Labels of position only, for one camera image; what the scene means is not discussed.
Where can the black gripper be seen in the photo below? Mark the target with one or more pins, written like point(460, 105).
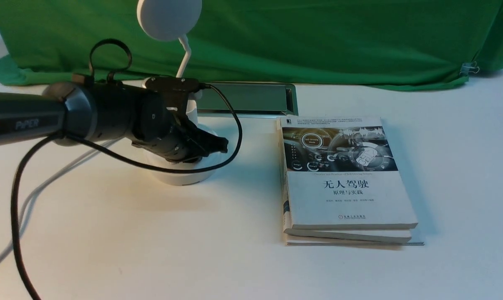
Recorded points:
point(163, 128)

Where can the white desk lamp socket base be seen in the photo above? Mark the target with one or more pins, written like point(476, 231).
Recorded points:
point(168, 20)

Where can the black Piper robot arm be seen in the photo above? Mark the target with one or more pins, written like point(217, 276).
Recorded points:
point(91, 111)

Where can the bottom white book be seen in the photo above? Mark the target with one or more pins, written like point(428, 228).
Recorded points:
point(344, 237)

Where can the top white paperback book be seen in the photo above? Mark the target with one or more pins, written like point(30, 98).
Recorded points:
point(339, 173)

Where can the green backdrop cloth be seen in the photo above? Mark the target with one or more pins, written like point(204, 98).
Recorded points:
point(404, 45)

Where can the silver binder clip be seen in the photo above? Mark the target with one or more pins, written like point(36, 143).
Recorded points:
point(469, 68)

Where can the metal desk cable hatch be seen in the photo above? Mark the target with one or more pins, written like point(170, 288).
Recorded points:
point(250, 99)

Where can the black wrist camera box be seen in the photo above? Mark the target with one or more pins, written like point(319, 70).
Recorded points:
point(172, 85)

